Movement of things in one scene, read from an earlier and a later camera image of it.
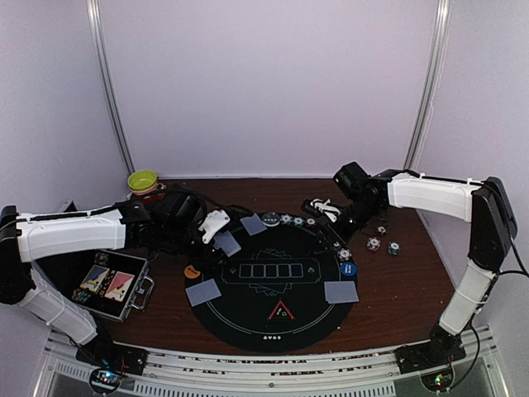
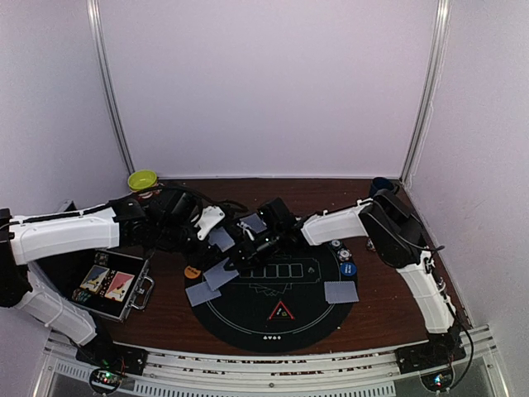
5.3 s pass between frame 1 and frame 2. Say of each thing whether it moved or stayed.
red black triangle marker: stayed
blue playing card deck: moved
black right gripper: moved
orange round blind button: stayed
